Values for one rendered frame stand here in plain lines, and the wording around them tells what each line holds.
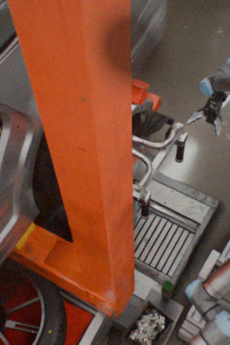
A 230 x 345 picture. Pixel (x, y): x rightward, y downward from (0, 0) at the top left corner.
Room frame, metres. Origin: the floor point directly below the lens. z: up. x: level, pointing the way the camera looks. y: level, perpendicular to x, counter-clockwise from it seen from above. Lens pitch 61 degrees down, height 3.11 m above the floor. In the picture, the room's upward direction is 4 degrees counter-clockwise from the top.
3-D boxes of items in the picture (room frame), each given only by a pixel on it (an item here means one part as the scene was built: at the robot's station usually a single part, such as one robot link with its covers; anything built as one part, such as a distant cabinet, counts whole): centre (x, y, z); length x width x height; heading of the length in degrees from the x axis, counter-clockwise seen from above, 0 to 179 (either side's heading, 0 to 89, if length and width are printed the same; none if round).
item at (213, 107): (1.54, -0.49, 0.91); 0.12 x 0.08 x 0.09; 149
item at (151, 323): (0.62, -0.09, 0.51); 0.20 x 0.14 x 0.13; 137
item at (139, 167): (1.31, -0.09, 0.85); 0.21 x 0.14 x 0.14; 56
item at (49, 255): (0.98, 0.33, 0.69); 0.52 x 0.17 x 0.35; 56
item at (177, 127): (1.36, -0.18, 1.03); 0.19 x 0.18 x 0.11; 56
